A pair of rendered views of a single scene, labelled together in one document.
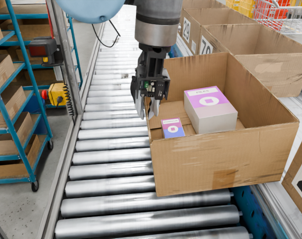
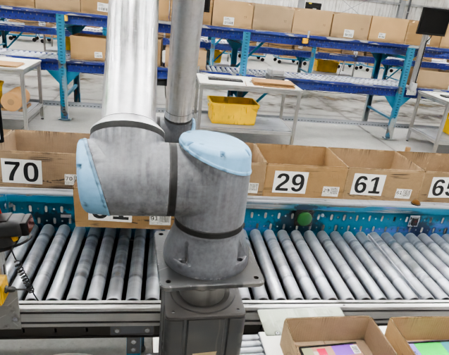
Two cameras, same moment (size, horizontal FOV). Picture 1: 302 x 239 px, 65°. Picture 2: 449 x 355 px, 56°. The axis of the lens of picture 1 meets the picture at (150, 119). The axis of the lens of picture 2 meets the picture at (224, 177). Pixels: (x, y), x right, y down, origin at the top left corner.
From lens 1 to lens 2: 150 cm
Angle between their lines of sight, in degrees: 80
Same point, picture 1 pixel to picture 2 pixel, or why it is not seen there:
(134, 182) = (139, 262)
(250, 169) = not seen: hidden behind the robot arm
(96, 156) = (100, 283)
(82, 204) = (155, 287)
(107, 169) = (120, 275)
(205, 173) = not seen: hidden behind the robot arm
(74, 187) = (137, 292)
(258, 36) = (15, 141)
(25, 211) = not seen: outside the picture
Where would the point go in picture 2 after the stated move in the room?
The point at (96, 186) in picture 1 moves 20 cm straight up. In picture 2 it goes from (138, 281) to (139, 232)
